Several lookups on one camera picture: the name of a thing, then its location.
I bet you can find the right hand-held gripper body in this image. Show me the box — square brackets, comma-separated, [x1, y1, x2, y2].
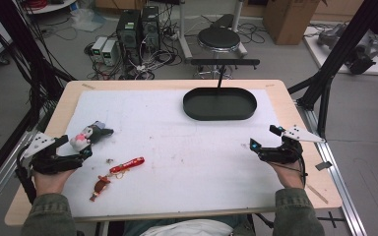
[258, 124, 326, 165]

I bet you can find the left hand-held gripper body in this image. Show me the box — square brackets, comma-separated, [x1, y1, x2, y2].
[23, 131, 87, 175]

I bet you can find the black and white plush keychain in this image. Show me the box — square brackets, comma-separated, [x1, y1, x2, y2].
[69, 120, 115, 152]

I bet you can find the red strap figure keychain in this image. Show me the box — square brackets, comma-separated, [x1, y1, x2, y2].
[89, 155, 146, 203]

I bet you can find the black hanger stand with tray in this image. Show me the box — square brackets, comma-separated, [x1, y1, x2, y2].
[182, 58, 261, 122]

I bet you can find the person's left hand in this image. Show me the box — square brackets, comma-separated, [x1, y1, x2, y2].
[33, 167, 77, 198]

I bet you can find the person's right hand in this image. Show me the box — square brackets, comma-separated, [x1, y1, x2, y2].
[270, 161, 307, 191]

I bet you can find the black tape piece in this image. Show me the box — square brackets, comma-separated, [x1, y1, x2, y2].
[314, 160, 334, 172]

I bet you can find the white table mat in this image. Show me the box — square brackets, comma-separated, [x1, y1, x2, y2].
[59, 88, 285, 219]

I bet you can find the white floor board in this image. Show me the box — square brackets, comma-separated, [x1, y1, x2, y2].
[302, 26, 378, 77]

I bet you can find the grey bench power supply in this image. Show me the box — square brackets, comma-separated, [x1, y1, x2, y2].
[91, 35, 109, 64]
[100, 39, 118, 67]

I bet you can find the white cloth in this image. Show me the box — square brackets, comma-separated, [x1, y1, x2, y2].
[139, 218, 234, 236]

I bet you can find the black round stool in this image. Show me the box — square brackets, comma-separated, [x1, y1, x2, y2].
[193, 27, 243, 80]

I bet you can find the brown cardboard box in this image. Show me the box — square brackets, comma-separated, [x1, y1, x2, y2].
[262, 0, 329, 46]

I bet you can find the grey and black machine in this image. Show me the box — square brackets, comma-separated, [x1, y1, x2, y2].
[316, 22, 378, 76]

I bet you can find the clear plastic bag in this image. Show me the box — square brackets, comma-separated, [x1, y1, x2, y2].
[69, 7, 107, 32]

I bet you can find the black computer tower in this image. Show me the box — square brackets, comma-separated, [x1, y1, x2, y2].
[115, 9, 143, 66]
[140, 5, 161, 52]

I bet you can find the round white table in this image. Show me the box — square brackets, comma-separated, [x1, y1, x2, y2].
[22, 0, 78, 16]

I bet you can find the right hand-held gripper cable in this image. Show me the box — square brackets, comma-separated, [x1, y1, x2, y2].
[275, 151, 309, 189]

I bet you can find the hand-held gripper cable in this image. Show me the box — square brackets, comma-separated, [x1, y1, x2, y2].
[275, 151, 309, 189]
[14, 146, 37, 205]

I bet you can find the left hand-held gripper cable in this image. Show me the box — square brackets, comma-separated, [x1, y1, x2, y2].
[14, 146, 37, 205]

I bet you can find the aluminium rail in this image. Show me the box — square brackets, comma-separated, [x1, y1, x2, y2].
[294, 98, 369, 236]
[0, 129, 37, 221]

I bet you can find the black metal frame post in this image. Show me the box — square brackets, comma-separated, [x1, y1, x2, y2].
[0, 0, 77, 195]
[287, 0, 378, 140]

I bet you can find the tangle of floor cables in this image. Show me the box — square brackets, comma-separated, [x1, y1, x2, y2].
[84, 13, 184, 82]

